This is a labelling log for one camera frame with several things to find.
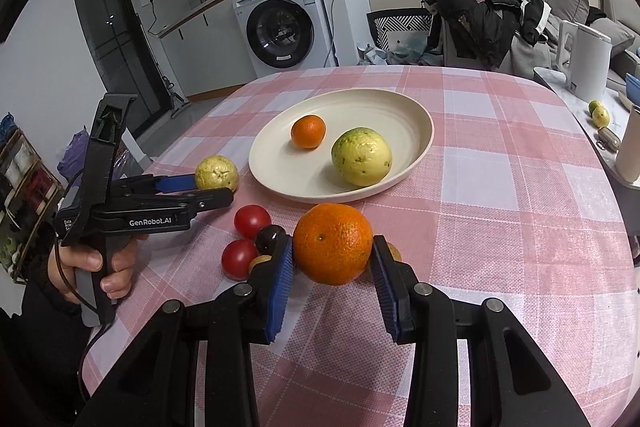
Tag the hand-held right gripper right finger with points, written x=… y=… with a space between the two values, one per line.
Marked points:
x=387 y=292

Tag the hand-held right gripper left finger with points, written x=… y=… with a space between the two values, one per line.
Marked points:
x=282 y=292

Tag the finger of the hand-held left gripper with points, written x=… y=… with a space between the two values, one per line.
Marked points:
x=177 y=182
x=215 y=198

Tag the small yellow guava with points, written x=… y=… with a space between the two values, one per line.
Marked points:
x=216 y=173

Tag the small brown longan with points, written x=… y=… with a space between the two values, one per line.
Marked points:
x=394 y=252
x=259 y=263

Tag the red tomato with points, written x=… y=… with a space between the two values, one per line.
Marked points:
x=252 y=219
x=237 y=259

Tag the dark purple plum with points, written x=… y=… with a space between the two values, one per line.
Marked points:
x=270 y=238

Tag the large orange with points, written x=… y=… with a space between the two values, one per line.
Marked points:
x=332 y=243

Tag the cream round plate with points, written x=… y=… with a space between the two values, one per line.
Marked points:
x=370 y=107

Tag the person's left forearm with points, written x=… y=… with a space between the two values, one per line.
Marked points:
x=40 y=342

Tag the person's left hand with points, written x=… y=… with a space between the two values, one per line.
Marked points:
x=75 y=258

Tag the purple plastic bag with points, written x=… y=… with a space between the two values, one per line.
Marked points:
x=72 y=157

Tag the storage shelf with items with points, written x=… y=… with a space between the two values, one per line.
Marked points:
x=25 y=187

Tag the small orange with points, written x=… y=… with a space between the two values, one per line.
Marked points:
x=308 y=132

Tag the white base cabinet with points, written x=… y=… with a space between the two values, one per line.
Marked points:
x=210 y=52

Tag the large green-yellow guava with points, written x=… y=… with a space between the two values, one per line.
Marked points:
x=361 y=157

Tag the pink checked tablecloth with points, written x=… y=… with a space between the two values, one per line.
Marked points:
x=500 y=207

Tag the dark glass door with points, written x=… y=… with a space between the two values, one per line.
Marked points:
x=115 y=32

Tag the white washing machine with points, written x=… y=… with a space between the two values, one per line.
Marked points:
x=320 y=7

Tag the black chair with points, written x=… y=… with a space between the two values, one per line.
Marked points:
x=371 y=32

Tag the pile of light clothes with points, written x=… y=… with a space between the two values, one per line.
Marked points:
x=410 y=49

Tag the patterned grey cushion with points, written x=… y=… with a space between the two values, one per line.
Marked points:
x=400 y=27

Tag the white side table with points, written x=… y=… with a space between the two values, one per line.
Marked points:
x=575 y=104

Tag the small metal tin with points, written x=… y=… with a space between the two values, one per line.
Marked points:
x=610 y=139

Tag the small yellow fruit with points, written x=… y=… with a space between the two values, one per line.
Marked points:
x=601 y=118

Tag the small green fruit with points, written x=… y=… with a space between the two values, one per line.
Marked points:
x=594 y=105

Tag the pile of dark jackets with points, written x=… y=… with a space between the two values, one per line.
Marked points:
x=480 y=17

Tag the white electric kettle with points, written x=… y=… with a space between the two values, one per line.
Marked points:
x=590 y=62

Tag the grey sofa pillow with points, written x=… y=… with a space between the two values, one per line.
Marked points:
x=570 y=4

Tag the grey sofa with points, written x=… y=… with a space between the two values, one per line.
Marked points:
x=617 y=32

